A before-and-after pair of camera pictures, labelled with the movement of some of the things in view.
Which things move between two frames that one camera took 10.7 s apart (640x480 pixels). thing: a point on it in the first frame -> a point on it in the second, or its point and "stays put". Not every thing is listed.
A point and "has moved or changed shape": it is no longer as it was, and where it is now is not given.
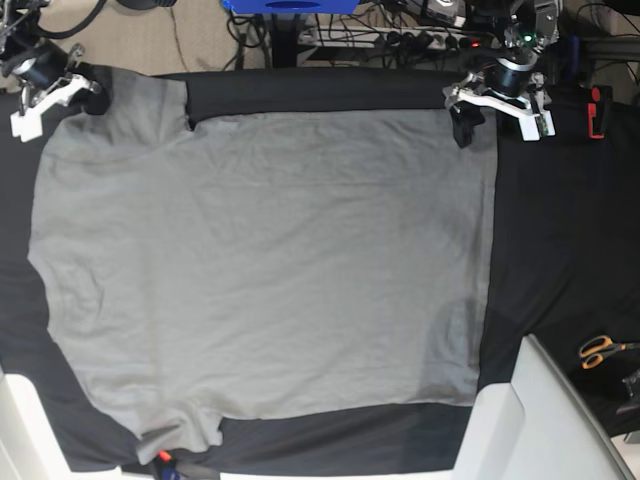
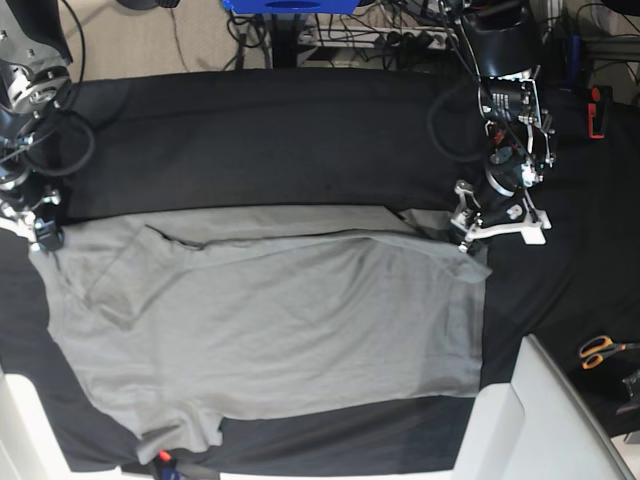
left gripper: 46,77 -> 19,197
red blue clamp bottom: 167,466 stays put
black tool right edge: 633,384 stays put
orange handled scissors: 593,350 stays put
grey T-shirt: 260,265 has moved or changed shape
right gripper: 509,85 -> 496,209
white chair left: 29,448 stays put
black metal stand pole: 284,42 stays put
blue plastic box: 291,7 stays put
